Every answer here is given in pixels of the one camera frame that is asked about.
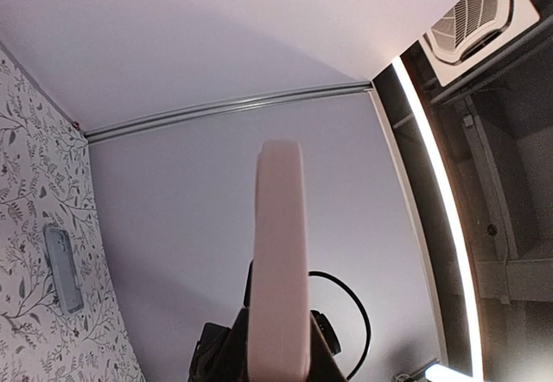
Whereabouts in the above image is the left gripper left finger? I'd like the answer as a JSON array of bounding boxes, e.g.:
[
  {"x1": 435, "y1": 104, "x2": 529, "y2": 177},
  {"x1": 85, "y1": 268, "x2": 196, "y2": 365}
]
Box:
[{"x1": 192, "y1": 308, "x2": 249, "y2": 382}]

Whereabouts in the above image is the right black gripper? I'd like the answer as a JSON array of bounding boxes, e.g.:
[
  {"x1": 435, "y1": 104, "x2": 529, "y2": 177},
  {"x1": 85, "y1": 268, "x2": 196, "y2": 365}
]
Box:
[{"x1": 188, "y1": 260, "x2": 342, "y2": 382}]

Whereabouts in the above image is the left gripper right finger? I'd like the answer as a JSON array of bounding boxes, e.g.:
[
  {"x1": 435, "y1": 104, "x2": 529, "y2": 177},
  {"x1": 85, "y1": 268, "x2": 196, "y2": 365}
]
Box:
[{"x1": 308, "y1": 325, "x2": 346, "y2": 382}]

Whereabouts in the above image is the pink phone case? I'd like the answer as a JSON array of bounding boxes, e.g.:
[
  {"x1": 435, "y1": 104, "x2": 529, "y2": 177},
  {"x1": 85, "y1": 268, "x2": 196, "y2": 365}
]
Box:
[{"x1": 246, "y1": 138, "x2": 313, "y2": 382}]

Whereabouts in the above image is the light blue phone case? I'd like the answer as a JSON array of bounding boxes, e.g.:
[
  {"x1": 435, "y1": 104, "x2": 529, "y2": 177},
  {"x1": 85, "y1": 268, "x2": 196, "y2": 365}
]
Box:
[{"x1": 43, "y1": 225, "x2": 84, "y2": 315}]

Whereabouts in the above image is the floral table mat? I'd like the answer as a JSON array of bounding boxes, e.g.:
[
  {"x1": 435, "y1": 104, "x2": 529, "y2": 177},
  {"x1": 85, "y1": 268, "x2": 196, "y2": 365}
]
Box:
[{"x1": 1, "y1": 54, "x2": 143, "y2": 381}]

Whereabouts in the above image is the ceiling light strip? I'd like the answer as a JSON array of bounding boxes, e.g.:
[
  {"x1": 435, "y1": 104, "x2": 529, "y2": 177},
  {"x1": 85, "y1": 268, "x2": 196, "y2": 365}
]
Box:
[{"x1": 391, "y1": 57, "x2": 485, "y2": 381}]

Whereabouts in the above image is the ceiling air vent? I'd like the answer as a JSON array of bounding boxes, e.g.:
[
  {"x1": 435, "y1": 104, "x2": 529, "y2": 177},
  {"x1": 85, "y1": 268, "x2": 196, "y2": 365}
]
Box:
[{"x1": 419, "y1": 0, "x2": 540, "y2": 87}]

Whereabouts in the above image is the right rear aluminium post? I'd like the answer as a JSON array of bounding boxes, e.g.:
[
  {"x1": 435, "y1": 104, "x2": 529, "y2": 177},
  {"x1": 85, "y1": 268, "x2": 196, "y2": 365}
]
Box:
[{"x1": 84, "y1": 81, "x2": 373, "y2": 145}]

